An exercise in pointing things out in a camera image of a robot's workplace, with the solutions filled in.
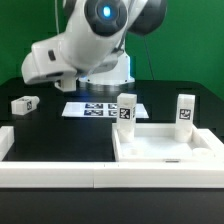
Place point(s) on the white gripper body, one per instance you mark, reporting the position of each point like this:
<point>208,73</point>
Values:
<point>45,63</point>

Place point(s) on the white square table top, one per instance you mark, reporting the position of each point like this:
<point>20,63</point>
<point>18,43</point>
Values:
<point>154,142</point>

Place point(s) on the white sheet with markers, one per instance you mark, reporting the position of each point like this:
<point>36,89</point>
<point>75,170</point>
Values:
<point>102,110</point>

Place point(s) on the white U-shaped fence wall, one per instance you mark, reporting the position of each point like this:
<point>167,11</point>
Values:
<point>105,174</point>

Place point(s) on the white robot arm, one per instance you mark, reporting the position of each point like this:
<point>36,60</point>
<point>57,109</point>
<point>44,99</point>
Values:
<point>91,50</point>

